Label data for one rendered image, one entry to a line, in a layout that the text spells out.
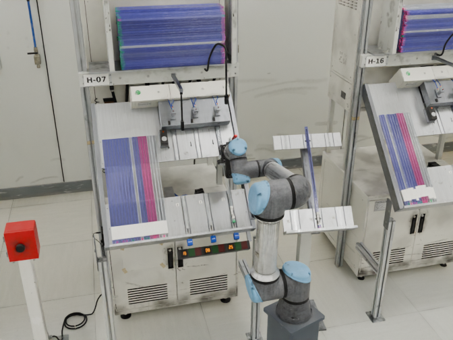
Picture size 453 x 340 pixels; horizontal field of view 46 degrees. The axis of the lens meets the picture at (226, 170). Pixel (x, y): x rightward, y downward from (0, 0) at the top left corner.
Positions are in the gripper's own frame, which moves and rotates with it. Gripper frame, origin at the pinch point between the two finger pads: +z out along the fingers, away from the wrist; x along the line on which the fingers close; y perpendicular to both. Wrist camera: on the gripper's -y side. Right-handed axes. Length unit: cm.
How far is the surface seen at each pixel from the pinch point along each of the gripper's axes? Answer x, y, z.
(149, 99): 32.0, 34.9, -0.6
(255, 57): -67, 102, 140
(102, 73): 53, 48, -3
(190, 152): 15.3, 7.6, 2.4
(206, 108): 4.8, 28.5, 0.2
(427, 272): -135, -74, 62
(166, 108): 24.6, 29.9, 0.5
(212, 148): 4.0, 8.6, 2.6
